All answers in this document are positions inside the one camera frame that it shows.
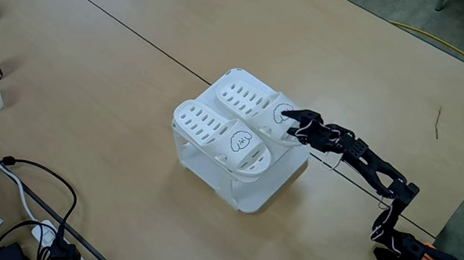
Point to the orange table clamp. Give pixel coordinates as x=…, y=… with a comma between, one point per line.
x=429, y=253

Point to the white plastic shoe rack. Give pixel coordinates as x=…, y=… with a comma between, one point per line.
x=260, y=185

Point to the white dog-print slipper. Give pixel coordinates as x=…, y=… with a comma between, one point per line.
x=263, y=107
x=242, y=154

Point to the black power plug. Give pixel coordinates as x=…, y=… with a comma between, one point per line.
x=65, y=252

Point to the thin dark stick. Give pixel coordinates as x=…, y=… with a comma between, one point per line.
x=438, y=121

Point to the white power strip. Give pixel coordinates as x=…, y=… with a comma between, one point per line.
x=42, y=233

